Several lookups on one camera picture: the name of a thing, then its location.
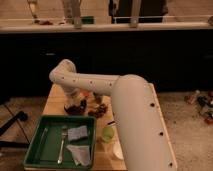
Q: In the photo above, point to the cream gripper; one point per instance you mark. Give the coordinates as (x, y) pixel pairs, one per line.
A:
(75, 100)

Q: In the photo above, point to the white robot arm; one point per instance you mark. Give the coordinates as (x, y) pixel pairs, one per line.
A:
(141, 127)

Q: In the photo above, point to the dark purple bowl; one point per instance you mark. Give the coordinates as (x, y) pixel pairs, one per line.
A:
(81, 112)

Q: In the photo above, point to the orange bowl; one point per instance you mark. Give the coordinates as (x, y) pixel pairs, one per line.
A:
(85, 93)

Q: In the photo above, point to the small metal cup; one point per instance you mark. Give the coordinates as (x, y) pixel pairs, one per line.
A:
(98, 98)

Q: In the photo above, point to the brown dried clump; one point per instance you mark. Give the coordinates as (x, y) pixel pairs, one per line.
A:
(99, 111)

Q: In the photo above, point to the silver fork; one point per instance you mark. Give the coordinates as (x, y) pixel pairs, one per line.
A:
(63, 137)

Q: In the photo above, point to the silver knife in tray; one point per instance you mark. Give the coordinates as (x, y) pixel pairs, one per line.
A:
(43, 137)

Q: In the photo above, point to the green plastic cup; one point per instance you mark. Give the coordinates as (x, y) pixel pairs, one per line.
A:
(107, 134)

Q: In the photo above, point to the grey folded cloth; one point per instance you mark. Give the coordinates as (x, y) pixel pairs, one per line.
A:
(80, 154)

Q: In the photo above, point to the green plastic tray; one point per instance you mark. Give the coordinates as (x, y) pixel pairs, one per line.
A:
(47, 156)

